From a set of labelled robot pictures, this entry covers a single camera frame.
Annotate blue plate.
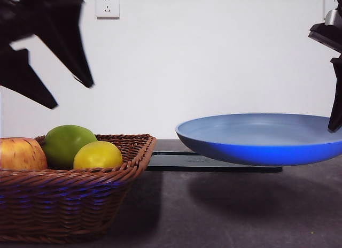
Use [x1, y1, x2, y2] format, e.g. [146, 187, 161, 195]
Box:
[175, 113, 342, 166]

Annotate yellow lemon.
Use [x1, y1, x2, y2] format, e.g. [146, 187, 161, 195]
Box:
[73, 141, 123, 169]

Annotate brown wicker basket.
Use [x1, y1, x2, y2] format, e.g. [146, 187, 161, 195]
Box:
[0, 134, 158, 237]

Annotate red apple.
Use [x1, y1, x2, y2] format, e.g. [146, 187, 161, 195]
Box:
[0, 137, 48, 171]

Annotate green apple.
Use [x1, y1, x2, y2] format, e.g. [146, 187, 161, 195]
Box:
[42, 125, 98, 170]

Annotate dark flat cutting board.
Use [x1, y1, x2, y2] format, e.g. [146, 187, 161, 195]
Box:
[145, 151, 283, 173]

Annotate white wall socket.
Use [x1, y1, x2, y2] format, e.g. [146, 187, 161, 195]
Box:
[323, 0, 338, 21]
[95, 0, 120, 19]

